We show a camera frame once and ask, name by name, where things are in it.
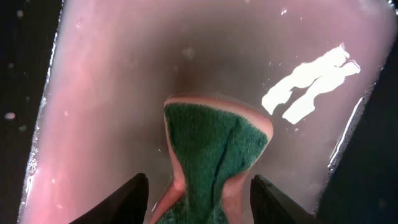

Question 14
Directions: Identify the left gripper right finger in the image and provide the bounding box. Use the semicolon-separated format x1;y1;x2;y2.
250;174;321;224

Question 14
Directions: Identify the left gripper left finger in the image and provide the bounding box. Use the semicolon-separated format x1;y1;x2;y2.
70;173;149;224

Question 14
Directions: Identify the green and orange sponge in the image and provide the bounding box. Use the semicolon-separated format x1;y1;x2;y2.
150;96;274;223

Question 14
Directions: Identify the black tray with soapy water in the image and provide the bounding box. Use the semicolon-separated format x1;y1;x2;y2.
1;0;397;223

